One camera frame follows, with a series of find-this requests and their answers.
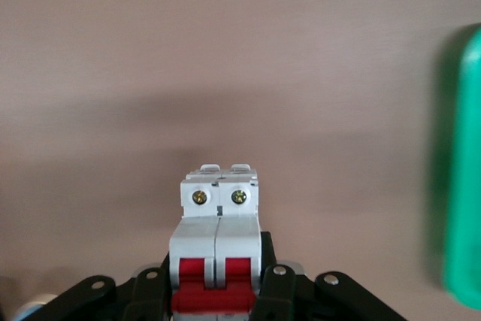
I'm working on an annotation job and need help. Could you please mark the white breaker with red switch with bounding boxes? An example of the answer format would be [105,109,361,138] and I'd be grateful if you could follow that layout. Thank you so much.
[168,162,264,321]

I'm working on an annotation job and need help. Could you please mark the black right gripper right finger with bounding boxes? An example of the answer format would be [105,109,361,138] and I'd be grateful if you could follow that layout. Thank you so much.
[255,230,409,321]

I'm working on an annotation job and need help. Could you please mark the green plastic tray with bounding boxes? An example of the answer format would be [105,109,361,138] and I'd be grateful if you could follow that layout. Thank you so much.
[424,23,481,310]

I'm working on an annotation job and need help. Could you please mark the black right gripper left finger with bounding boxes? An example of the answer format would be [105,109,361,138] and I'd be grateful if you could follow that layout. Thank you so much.
[52,251,173,321]

